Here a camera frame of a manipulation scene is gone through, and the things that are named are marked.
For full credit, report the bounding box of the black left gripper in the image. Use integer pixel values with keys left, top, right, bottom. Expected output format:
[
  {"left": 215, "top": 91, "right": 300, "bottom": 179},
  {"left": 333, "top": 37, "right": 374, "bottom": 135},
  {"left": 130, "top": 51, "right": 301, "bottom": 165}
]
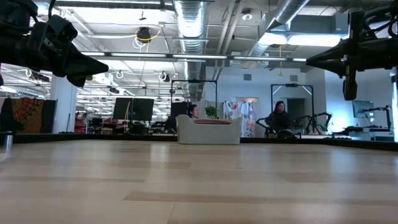
[{"left": 0, "top": 40, "right": 109, "bottom": 88}]

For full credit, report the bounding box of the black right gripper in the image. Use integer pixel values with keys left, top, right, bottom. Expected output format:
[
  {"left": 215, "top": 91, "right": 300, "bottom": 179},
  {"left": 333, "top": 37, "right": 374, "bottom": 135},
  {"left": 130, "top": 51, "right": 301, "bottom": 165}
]
[{"left": 305, "top": 10, "right": 398, "bottom": 101}]

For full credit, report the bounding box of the white plastic basket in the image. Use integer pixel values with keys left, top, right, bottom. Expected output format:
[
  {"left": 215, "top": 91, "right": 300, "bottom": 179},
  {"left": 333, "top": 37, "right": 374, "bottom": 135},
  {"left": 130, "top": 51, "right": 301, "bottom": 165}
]
[{"left": 175, "top": 114, "right": 243, "bottom": 146}]

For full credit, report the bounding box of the black computer monitor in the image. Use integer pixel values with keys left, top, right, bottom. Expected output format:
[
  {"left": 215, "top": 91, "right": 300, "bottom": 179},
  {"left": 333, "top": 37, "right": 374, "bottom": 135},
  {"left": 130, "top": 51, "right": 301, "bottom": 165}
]
[
  {"left": 131, "top": 98, "right": 155, "bottom": 122},
  {"left": 170, "top": 101, "right": 189, "bottom": 119},
  {"left": 112, "top": 97, "right": 134, "bottom": 121}
]

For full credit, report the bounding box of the orange patterned tapestry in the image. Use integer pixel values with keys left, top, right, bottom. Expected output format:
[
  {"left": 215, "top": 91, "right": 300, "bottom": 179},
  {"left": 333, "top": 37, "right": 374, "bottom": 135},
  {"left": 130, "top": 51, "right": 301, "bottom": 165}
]
[{"left": 0, "top": 97, "right": 47, "bottom": 134}]

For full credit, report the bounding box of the person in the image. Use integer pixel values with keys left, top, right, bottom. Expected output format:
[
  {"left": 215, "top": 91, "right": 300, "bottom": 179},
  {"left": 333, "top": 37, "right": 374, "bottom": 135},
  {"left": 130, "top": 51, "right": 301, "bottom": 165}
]
[
  {"left": 266, "top": 100, "right": 292, "bottom": 138},
  {"left": 187, "top": 104, "right": 200, "bottom": 119}
]

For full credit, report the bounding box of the silver metal cylinder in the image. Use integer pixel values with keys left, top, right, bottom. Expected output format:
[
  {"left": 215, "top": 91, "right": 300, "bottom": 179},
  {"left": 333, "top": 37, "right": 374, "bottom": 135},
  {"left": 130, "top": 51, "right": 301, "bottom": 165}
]
[{"left": 3, "top": 130, "right": 14, "bottom": 151}]

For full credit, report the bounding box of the floral hanging cloth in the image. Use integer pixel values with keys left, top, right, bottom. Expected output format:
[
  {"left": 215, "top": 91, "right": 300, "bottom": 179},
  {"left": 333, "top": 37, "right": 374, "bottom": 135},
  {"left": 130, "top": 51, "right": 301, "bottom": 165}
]
[{"left": 223, "top": 100, "right": 256, "bottom": 138}]

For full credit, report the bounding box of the overhead LED light bar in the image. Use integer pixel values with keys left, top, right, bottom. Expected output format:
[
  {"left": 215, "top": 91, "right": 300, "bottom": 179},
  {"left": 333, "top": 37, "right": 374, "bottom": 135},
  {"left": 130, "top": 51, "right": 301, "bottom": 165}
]
[{"left": 80, "top": 51, "right": 308, "bottom": 63}]

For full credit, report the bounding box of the green potted plant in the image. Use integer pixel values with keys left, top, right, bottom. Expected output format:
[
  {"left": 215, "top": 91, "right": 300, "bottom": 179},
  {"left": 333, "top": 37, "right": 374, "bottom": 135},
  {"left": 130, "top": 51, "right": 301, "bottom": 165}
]
[{"left": 205, "top": 105, "right": 219, "bottom": 119}]

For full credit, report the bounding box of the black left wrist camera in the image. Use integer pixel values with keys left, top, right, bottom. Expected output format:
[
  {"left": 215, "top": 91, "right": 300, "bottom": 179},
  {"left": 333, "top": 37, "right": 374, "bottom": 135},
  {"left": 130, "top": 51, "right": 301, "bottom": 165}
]
[{"left": 28, "top": 14, "right": 78, "bottom": 62}]

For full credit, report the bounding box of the grey wall monitor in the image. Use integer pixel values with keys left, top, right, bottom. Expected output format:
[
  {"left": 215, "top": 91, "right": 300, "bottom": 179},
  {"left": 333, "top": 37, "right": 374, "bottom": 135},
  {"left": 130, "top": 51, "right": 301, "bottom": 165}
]
[{"left": 352, "top": 100, "right": 375, "bottom": 119}]

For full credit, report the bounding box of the black aluminium table frame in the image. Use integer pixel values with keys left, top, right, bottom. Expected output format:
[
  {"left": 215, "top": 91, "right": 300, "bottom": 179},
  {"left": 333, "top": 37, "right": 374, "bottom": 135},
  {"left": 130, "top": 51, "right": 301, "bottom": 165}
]
[{"left": 0, "top": 131, "right": 398, "bottom": 152}]

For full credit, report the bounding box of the black ceiling cable reel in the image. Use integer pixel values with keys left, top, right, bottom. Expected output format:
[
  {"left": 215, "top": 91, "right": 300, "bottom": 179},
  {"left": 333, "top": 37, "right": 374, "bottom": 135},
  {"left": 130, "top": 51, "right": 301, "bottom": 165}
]
[{"left": 136, "top": 26, "right": 152, "bottom": 43}]

